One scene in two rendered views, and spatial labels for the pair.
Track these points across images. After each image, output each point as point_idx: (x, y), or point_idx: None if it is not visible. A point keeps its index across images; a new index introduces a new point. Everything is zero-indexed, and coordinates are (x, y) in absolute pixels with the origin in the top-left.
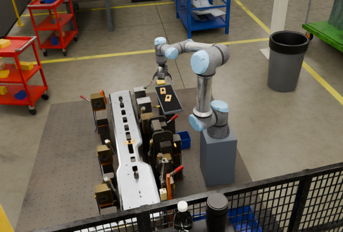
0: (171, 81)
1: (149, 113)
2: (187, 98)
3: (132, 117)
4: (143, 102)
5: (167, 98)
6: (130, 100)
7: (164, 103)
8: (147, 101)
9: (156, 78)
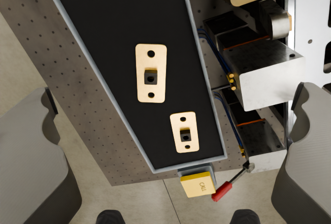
0: (8, 121)
1: None
2: (144, 159)
3: (303, 27)
4: (278, 67)
5: (153, 69)
6: (293, 119)
7: (169, 16)
8: (257, 76)
9: (314, 174)
